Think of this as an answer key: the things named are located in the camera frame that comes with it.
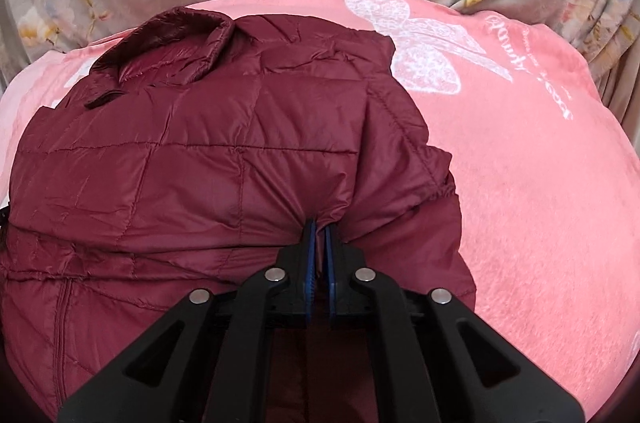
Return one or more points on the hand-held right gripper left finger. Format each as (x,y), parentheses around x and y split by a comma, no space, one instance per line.
(311,248)

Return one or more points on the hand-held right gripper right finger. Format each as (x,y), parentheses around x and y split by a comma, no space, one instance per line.
(330,253)

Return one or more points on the maroon quilted jacket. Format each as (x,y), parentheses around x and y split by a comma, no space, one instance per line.
(200,153)

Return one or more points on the pink butterfly print blanket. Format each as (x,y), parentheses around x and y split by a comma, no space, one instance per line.
(525,183)

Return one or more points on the beige pleated curtain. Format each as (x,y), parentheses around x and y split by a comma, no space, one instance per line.
(617,73)

